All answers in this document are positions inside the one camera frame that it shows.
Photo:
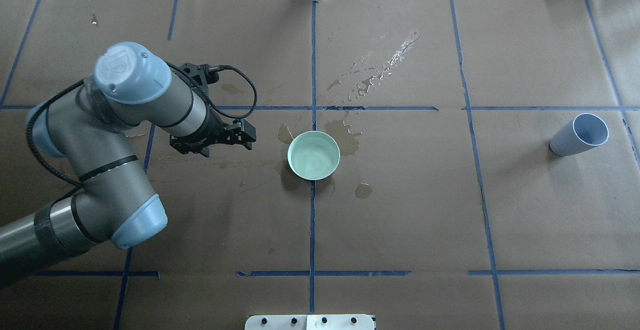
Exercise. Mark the brown paper table cover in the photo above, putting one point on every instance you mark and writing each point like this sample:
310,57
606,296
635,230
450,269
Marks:
447,209

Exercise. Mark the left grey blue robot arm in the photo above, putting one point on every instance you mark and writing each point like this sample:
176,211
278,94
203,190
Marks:
79,136

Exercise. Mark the white camera mast column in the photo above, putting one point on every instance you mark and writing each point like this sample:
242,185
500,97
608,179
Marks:
349,321

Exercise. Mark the blue plastic cup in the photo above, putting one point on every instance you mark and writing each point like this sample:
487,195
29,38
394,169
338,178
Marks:
584,132

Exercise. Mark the mint green bowl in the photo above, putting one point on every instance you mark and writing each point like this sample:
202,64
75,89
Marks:
313,155

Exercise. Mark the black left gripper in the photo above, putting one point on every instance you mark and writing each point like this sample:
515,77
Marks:
214,126

